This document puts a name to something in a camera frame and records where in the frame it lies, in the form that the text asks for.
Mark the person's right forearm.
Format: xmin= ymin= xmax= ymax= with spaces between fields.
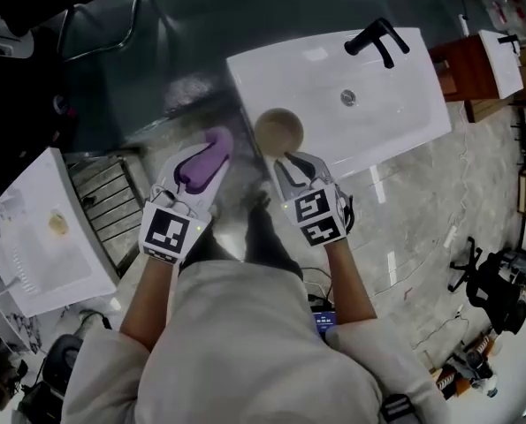
xmin=322 ymin=238 xmax=378 ymax=326

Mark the beige bowl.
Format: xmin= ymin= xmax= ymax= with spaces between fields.
xmin=254 ymin=107 xmax=306 ymax=159

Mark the slatted metal stand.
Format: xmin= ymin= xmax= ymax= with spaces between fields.
xmin=65 ymin=155 xmax=145 ymax=278

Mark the wooden slatted crate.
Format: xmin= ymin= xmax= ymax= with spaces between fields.
xmin=463 ymin=97 xmax=518 ymax=124

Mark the black office chair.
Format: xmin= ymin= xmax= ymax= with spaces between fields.
xmin=447 ymin=236 xmax=526 ymax=337

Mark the black screen device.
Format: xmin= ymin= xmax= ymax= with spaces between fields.
xmin=310 ymin=310 xmax=338 ymax=336

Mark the grey shoulder strap with buckle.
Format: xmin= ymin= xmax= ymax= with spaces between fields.
xmin=379 ymin=393 xmax=416 ymax=424

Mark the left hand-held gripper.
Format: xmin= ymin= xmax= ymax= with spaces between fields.
xmin=138 ymin=143 xmax=233 ymax=268

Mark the small black faucet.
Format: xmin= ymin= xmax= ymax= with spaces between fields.
xmin=497 ymin=34 xmax=521 ymax=55

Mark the white faucet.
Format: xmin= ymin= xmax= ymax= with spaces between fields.
xmin=0 ymin=194 xmax=25 ymax=240

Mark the person's white shirt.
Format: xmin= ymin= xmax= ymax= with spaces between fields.
xmin=61 ymin=261 xmax=449 ymax=424

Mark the wooden cabinet with white sink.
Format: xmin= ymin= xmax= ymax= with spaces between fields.
xmin=428 ymin=28 xmax=525 ymax=103

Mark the marble pattern cabinet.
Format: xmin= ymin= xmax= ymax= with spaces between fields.
xmin=0 ymin=298 xmax=69 ymax=357

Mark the small yellowish crumpled sponge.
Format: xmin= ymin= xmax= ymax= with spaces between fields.
xmin=48 ymin=209 xmax=72 ymax=238

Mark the person's left forearm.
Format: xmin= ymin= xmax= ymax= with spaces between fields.
xmin=118 ymin=254 xmax=179 ymax=352

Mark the white sink on black stand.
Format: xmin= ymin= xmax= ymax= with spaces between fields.
xmin=225 ymin=26 xmax=453 ymax=185

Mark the white rectangular sink basin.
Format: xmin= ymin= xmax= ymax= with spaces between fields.
xmin=0 ymin=147 xmax=118 ymax=319

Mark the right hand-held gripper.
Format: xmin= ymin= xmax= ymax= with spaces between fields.
xmin=273 ymin=149 xmax=356 ymax=248

